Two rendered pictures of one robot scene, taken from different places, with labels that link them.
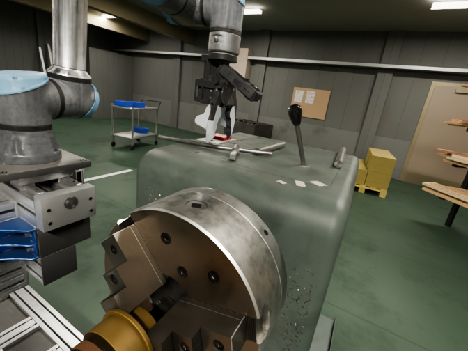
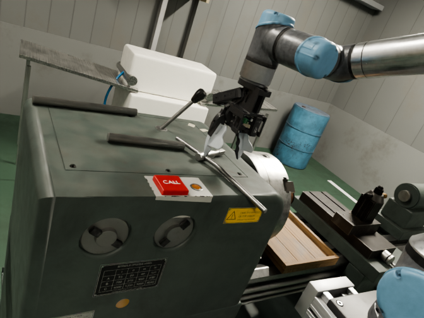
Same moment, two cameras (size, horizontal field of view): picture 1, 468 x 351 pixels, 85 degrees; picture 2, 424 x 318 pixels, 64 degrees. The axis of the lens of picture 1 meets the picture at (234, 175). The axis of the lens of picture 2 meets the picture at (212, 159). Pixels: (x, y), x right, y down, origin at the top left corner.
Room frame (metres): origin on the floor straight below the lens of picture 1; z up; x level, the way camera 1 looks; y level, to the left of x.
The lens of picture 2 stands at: (1.40, 0.42, 1.61)
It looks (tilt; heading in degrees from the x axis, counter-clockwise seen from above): 22 degrees down; 208
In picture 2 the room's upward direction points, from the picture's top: 20 degrees clockwise
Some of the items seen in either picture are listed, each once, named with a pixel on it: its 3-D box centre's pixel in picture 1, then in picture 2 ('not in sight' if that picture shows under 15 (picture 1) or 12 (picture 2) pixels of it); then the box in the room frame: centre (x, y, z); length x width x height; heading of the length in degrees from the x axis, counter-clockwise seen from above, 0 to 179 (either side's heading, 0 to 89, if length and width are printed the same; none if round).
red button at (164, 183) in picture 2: (219, 138); (170, 186); (0.87, 0.07, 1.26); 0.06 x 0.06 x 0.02; 65
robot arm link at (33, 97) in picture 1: (25, 97); not in sight; (0.69, 0.58, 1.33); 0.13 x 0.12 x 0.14; 164
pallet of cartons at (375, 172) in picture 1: (364, 168); not in sight; (4.94, -2.54, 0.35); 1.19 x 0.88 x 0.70; 154
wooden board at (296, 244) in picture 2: not in sight; (283, 234); (0.11, 0.17, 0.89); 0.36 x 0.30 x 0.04; 65
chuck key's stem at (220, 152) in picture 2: (234, 152); (211, 154); (0.64, 0.01, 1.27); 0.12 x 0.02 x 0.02; 177
